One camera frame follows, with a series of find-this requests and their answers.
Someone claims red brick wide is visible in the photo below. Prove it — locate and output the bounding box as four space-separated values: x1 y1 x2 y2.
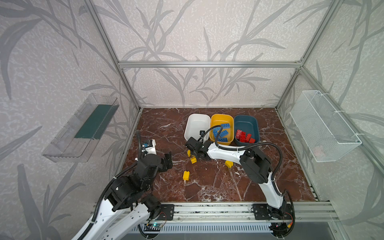
236 130 247 140

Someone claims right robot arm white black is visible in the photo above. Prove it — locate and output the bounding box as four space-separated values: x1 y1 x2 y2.
185 125 288 213

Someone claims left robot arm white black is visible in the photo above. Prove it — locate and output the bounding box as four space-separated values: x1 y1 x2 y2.
74 131 175 240

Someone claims white plastic bin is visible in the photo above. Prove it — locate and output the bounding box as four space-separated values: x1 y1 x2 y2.
184 114 211 141

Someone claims yellow plastic bin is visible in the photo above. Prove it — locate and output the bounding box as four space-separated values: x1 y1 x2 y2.
210 114 235 146

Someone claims dark teal plastic bin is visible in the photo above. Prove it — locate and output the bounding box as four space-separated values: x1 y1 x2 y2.
234 115 260 146

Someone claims right wiring bundle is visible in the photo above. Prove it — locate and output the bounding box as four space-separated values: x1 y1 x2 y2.
269 212 295 238

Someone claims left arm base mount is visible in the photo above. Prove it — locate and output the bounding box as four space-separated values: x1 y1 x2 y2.
149 204 175 221

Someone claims left circuit board with wires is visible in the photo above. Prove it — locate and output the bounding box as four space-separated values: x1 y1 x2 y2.
143 212 167 232

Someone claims aluminium front rail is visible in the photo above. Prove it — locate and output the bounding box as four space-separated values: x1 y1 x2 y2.
86 201 334 224

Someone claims clear plastic wall shelf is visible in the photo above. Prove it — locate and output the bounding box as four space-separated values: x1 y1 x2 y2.
42 94 120 163

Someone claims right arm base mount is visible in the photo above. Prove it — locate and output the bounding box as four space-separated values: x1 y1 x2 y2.
251 201 294 221

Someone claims white wire mesh basket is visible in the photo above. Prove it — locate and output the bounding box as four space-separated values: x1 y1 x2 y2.
290 90 362 163

